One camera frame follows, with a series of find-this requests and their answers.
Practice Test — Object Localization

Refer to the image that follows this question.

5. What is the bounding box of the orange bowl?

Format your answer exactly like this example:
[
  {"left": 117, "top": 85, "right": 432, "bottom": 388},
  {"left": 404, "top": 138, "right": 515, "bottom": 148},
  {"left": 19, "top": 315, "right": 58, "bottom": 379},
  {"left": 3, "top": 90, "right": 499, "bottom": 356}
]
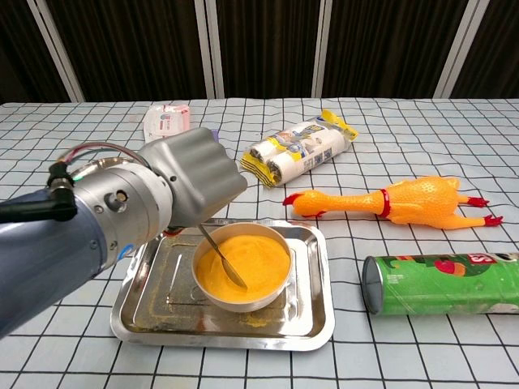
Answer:
[{"left": 191, "top": 222, "right": 293, "bottom": 314}]

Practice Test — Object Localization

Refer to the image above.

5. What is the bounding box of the rectangular steel tray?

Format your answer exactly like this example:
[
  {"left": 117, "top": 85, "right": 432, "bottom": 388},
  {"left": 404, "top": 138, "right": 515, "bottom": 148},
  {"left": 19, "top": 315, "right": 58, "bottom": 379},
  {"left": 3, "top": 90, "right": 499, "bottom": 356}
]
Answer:
[{"left": 109, "top": 218, "right": 336, "bottom": 353}]

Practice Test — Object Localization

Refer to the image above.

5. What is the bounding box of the pink white wet wipes pack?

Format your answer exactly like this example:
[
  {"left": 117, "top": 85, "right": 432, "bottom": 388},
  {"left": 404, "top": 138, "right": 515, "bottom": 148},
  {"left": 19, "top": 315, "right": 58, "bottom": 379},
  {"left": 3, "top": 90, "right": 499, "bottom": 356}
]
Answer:
[{"left": 144, "top": 103, "right": 191, "bottom": 143}]

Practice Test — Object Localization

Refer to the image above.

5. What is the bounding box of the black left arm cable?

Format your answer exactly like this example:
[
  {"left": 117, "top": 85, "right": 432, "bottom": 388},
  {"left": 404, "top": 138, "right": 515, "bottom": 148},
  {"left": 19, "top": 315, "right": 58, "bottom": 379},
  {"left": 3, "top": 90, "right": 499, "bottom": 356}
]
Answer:
[{"left": 0, "top": 161, "right": 78, "bottom": 224}]

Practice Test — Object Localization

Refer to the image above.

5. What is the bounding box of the green chips can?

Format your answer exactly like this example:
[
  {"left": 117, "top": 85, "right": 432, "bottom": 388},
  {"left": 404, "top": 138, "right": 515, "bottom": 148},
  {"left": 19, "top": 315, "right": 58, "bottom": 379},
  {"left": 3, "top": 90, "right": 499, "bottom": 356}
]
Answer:
[{"left": 361, "top": 251, "right": 519, "bottom": 316}]

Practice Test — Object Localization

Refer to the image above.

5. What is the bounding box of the orange rubber chicken toy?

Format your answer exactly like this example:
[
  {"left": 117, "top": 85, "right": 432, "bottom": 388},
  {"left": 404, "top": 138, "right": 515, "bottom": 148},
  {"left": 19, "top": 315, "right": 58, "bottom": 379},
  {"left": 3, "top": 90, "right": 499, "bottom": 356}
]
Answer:
[{"left": 282, "top": 175, "right": 504, "bottom": 232}]

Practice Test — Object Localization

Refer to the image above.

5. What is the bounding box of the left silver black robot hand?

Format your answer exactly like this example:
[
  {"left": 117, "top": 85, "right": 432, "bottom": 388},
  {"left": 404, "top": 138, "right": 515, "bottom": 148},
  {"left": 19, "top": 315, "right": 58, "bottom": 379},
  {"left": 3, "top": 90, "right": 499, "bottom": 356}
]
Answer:
[{"left": 139, "top": 127, "right": 248, "bottom": 236}]

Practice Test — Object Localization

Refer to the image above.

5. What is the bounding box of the white partition frame post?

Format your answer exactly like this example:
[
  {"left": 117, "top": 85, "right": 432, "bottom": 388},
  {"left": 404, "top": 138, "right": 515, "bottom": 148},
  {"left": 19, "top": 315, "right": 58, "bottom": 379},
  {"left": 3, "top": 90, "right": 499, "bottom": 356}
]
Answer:
[
  {"left": 311, "top": 0, "right": 334, "bottom": 99},
  {"left": 431, "top": 0, "right": 491, "bottom": 100},
  {"left": 26, "top": 0, "right": 86, "bottom": 103},
  {"left": 194, "top": 0, "right": 226, "bottom": 100}
]

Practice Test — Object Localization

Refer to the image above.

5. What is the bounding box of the white checked tablecloth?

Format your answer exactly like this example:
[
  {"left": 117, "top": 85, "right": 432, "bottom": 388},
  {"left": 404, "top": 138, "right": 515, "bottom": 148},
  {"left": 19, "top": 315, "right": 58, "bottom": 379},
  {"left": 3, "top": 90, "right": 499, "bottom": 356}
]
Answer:
[{"left": 0, "top": 96, "right": 519, "bottom": 389}]

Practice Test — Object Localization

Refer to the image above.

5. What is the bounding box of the small steel spoon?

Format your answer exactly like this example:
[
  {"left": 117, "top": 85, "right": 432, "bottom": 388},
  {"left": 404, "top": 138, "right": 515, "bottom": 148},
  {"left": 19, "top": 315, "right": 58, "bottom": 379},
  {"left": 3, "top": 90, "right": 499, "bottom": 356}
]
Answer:
[{"left": 197, "top": 224, "right": 249, "bottom": 291}]

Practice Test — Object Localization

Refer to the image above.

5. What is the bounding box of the yellow white bag rolls pack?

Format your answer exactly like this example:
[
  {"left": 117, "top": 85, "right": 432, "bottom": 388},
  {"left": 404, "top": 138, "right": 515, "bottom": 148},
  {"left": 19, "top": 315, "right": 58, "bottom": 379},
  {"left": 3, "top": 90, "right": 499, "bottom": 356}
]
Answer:
[{"left": 239, "top": 109, "right": 360, "bottom": 188}]

